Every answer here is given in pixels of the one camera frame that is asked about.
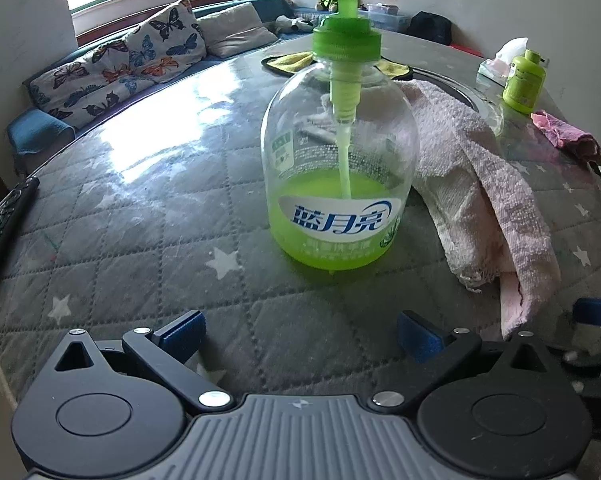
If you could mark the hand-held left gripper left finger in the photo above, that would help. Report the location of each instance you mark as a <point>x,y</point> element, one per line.
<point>183,332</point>

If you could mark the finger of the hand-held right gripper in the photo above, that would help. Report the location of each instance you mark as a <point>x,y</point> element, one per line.
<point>598,310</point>

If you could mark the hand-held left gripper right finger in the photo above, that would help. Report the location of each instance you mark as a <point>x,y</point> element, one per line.
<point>420,335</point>

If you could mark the clear green soap pump bottle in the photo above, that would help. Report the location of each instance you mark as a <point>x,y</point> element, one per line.
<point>330,240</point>

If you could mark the pink terry towel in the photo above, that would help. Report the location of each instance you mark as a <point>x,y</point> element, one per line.
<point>480,185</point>

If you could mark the magenta cloth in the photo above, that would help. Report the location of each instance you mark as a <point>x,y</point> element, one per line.
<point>565,132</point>

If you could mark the black remote control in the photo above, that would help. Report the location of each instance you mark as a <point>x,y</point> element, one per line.
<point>0,230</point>

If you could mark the small green bottle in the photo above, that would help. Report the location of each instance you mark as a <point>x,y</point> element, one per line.
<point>523,82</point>

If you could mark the blue sofa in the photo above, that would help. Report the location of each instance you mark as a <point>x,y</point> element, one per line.
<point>35,132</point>

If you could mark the white tissue pack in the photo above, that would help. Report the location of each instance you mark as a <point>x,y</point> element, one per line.
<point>490,67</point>

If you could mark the butterfly print pillow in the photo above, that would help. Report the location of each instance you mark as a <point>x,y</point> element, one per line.
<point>130,55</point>

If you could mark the yellow and grey cloth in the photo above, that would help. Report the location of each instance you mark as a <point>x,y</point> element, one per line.
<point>288,61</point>

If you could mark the beige pillow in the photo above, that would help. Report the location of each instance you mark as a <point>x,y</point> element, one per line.
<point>235,30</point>

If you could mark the black backpack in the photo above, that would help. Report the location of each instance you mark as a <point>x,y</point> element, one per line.
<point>430,27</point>

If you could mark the clear plastic storage box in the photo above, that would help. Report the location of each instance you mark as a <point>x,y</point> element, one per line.
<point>388,20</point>

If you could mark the black and white plush toy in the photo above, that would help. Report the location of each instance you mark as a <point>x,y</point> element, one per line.
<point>290,22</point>

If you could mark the brown teddy bear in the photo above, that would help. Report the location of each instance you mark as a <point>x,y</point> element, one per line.
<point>328,0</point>

